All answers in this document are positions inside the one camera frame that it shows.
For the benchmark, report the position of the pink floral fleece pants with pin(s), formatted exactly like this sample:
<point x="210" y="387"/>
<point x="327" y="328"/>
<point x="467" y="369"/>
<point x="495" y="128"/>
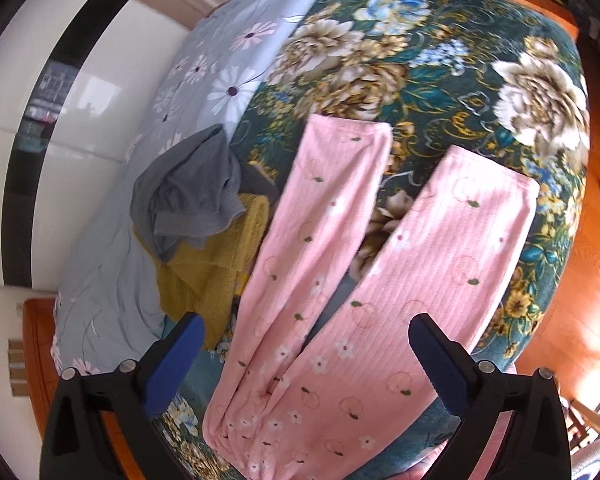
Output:
<point x="330" y="360"/>

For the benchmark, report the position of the mustard yellow knit sweater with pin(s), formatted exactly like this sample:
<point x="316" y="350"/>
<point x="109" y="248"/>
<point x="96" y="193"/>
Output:
<point x="200" y="280"/>

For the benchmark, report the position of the white wardrobe with black stripe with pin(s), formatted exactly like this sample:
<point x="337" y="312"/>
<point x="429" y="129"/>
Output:
<point x="105" y="60"/>

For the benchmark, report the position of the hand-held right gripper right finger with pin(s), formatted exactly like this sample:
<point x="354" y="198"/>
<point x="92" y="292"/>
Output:
<point x="442" y="370"/>

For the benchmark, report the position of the teal floral blanket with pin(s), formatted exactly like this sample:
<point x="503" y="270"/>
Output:
<point x="430" y="85"/>

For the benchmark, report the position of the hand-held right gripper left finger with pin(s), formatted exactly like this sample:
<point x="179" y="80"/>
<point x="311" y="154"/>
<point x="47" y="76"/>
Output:
<point x="172" y="367"/>

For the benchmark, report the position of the grey garment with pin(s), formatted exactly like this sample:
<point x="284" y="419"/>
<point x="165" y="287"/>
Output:
<point x="190" y="195"/>

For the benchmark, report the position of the wooden chair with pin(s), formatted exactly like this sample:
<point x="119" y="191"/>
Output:
<point x="592" y="400"/>

